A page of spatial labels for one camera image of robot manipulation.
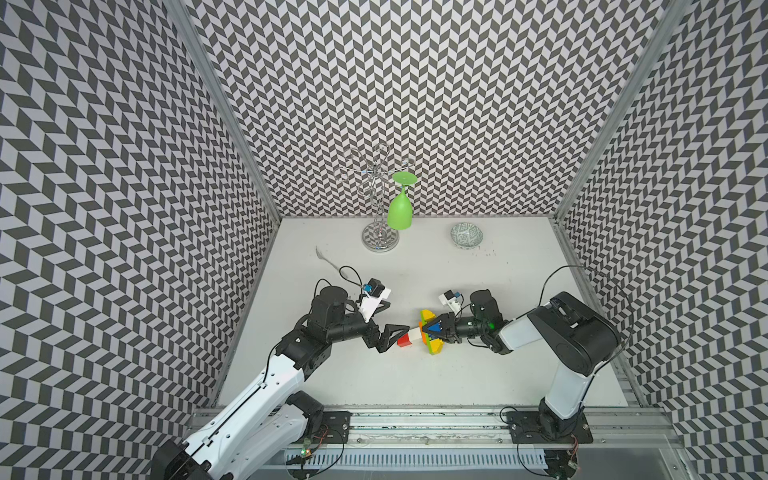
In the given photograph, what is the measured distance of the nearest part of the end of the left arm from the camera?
0.58 meters

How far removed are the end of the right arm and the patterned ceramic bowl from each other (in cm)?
32

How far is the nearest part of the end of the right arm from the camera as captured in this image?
75cm

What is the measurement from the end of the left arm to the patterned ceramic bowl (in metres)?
0.55

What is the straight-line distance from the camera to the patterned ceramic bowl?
1100 millimetres
